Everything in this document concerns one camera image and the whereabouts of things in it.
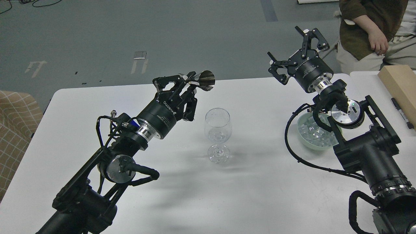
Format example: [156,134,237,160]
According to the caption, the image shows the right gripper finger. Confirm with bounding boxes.
[267,52,297,85]
[294,26,330,62]

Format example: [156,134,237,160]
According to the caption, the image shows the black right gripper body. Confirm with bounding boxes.
[289,49,334,93]

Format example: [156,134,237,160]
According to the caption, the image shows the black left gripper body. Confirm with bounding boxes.
[137,94,181,139]

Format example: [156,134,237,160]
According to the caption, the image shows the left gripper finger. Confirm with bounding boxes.
[179,87,198,121]
[152,72,196,99]

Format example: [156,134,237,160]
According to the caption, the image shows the steel cocktail jigger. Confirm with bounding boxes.
[182,71,215,91]

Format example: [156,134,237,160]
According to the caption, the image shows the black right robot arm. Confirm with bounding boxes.
[267,26,416,234]

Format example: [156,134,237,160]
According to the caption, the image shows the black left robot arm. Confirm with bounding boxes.
[38,71,215,234]

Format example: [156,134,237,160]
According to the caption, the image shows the clear wine glass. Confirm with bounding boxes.
[204,108,232,163]

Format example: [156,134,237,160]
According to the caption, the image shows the green bowl of ice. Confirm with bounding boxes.
[297,112,338,150]

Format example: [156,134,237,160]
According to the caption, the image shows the person's bare hand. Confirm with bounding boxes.
[368,28,389,55]

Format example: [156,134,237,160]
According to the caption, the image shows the silver floor plate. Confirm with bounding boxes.
[133,51,147,60]

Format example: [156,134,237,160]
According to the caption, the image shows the person in brown jacket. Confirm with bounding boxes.
[337,0,416,74]

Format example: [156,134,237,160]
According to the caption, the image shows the light wooden block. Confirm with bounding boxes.
[378,65,416,126]

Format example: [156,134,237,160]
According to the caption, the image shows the black marker pen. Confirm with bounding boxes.
[391,97,414,129]

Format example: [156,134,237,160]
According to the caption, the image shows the tan checkered chair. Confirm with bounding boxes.
[0,91,43,200]

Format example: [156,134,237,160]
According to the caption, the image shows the black floor cable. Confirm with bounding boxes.
[0,0,62,14]

